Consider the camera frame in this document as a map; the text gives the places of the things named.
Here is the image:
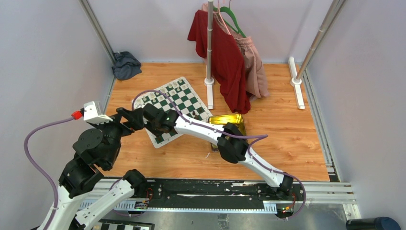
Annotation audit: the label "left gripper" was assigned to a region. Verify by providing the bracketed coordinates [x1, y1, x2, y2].
[92, 106, 144, 166]

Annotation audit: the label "yellow metal tin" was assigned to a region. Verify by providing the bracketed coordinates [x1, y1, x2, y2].
[208, 114, 247, 152]

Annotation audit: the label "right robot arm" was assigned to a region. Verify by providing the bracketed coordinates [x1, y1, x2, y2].
[143, 103, 293, 200]

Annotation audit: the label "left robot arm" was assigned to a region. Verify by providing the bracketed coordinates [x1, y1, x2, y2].
[38, 104, 147, 230]

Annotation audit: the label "green white chess mat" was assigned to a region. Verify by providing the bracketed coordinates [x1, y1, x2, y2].
[131, 76, 214, 149]

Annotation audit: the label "dark blue crumpled cloth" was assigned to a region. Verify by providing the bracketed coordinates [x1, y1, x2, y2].
[112, 51, 142, 81]

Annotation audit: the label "white clothes rack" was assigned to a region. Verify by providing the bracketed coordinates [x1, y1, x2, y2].
[203, 0, 306, 110]

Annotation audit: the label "red t-shirt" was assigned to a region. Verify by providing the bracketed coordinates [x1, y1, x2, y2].
[187, 10, 251, 114]

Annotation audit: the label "pink shorts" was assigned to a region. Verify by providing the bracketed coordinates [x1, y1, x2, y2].
[214, 10, 270, 100]

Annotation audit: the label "green clothes hanger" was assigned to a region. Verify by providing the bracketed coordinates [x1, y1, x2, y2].
[214, 6, 246, 38]

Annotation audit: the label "dark blue bottle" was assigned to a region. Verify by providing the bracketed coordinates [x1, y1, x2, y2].
[346, 217, 401, 230]

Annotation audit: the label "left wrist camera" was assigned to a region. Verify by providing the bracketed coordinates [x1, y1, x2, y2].
[83, 101, 113, 125]

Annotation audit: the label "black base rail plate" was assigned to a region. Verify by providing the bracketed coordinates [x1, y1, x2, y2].
[131, 178, 305, 212]

